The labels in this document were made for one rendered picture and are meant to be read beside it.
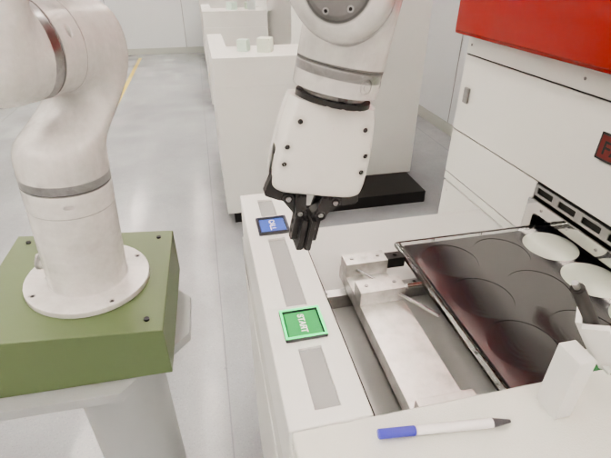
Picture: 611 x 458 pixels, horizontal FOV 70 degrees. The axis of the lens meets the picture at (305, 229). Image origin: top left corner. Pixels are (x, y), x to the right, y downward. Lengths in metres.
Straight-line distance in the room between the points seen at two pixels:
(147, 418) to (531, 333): 0.70
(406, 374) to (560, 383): 0.21
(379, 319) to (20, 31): 0.60
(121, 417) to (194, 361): 0.98
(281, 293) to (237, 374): 1.18
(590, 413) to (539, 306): 0.26
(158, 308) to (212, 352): 1.19
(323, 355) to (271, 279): 0.17
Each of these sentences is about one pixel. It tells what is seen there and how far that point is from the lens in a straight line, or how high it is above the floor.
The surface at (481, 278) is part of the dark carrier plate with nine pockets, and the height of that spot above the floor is 0.90.
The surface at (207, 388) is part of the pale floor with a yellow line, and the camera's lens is 1.79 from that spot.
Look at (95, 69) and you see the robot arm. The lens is 0.66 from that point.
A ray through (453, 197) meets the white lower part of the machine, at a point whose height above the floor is 0.79.
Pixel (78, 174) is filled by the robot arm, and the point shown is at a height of 1.13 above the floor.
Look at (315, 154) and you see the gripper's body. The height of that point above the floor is 1.21.
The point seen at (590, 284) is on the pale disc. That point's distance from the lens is 0.90.
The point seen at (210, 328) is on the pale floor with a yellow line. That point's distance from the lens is 2.01.
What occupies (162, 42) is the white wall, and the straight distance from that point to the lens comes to 8.49.
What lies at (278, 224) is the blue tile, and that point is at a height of 0.96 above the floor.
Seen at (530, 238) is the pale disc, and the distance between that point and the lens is 0.99.
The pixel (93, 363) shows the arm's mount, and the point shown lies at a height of 0.87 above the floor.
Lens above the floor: 1.38
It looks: 32 degrees down
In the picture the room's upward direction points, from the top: straight up
